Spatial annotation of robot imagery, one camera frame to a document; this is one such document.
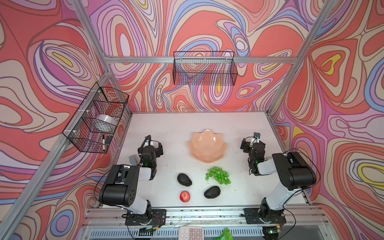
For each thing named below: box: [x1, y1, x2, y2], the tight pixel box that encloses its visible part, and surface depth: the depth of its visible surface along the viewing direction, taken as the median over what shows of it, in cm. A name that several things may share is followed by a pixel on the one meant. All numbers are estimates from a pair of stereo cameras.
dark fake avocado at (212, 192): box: [203, 186, 221, 199], surface depth 80 cm
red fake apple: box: [179, 191, 191, 203], surface depth 78 cm
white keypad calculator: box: [178, 226, 205, 240], surface depth 70 cm
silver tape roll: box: [95, 114, 118, 126], surface depth 75 cm
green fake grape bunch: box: [205, 167, 231, 185], surface depth 84 cm
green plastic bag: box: [213, 227, 234, 240], surface depth 69 cm
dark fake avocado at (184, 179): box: [177, 173, 193, 187], surface depth 84 cm
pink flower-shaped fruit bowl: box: [188, 129, 228, 163], surface depth 101 cm
